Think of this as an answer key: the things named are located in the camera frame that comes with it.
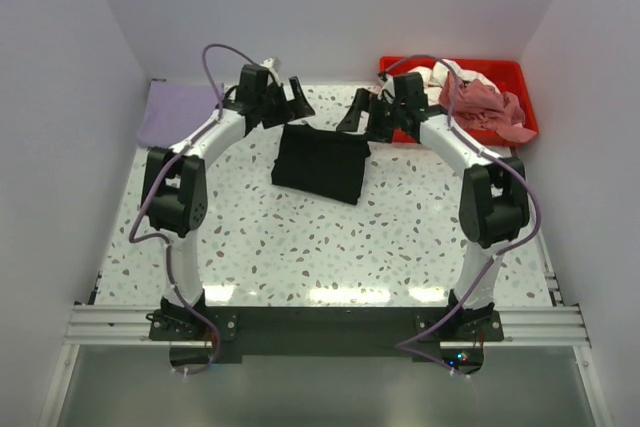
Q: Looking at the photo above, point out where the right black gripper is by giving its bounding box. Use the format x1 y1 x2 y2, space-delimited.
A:
336 89 405 145

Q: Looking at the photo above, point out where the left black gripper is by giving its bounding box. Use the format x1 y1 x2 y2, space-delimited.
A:
257 77 314 130

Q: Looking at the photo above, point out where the black t shirt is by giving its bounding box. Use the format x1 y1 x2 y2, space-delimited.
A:
271 124 371 205

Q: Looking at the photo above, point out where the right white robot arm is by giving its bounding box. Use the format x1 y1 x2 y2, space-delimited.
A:
337 73 530 340

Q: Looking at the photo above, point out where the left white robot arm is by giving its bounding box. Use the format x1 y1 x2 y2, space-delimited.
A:
139 57 315 339

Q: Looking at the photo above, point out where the white crumpled t shirt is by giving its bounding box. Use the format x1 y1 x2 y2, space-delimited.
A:
409 59 500 103

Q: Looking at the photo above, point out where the dusty rose crumpled t shirt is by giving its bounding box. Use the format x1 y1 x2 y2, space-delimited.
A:
439 73 537 144

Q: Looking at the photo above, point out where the folded lavender t shirt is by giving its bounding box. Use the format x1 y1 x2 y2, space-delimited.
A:
136 81 218 148

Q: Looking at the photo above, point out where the red plastic bin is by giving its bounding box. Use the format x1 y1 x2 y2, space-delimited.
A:
379 56 539 147

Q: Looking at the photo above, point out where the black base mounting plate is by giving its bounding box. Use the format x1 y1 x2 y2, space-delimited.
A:
146 304 505 373

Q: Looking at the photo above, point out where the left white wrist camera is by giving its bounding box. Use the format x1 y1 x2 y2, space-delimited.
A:
261 57 281 80

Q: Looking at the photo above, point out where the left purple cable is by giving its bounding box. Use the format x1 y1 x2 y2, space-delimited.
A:
128 43 281 376

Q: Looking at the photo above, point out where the aluminium extrusion rail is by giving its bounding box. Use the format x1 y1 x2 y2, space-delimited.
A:
64 305 588 347

